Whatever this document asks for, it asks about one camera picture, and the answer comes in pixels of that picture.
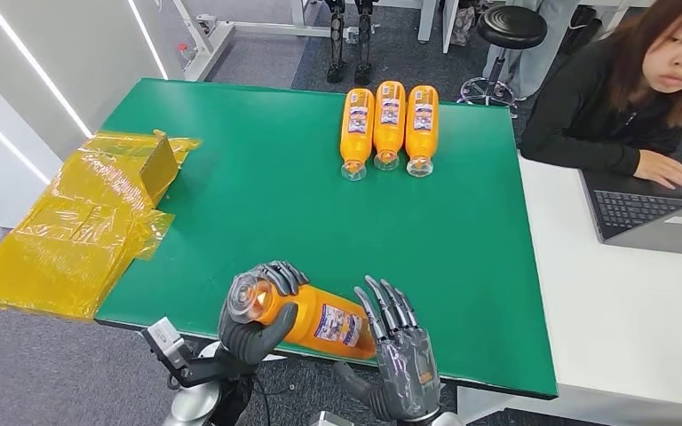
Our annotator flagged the green table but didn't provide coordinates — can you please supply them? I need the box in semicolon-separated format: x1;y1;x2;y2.
93;77;559;401

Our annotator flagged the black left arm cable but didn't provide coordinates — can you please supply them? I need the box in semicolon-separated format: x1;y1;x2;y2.
251;375;295;426

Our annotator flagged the white desk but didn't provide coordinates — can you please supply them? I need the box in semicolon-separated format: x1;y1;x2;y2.
456;151;682;426

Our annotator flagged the black robot leg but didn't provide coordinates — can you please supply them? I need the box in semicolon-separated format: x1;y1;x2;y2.
324;0;348;84
353;0;377;87

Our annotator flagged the yellow film wrapped cardboard box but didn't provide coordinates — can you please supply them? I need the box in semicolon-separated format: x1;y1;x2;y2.
0;129;202;322

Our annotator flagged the black round stool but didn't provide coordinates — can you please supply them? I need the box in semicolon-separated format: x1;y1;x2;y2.
457;4;549;111

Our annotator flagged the white metal stand frame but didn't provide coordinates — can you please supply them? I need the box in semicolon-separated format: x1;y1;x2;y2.
170;0;355;83

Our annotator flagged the grey laptop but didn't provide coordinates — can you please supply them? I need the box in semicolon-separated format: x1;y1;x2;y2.
577;169;682;260

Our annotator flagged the person's hand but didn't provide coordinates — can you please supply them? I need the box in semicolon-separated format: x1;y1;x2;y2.
633;148;682;191

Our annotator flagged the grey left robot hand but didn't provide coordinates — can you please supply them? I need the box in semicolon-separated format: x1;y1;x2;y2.
218;259;311;367

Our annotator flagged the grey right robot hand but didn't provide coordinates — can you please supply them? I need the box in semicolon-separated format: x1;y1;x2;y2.
333;274;443;423

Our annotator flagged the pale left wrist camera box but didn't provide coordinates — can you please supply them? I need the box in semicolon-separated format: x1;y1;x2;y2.
139;316;195;377

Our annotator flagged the orange juice bottle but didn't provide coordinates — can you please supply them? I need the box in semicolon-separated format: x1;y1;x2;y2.
339;87;376;182
226;278;378;361
405;84;440;178
372;79;407;172

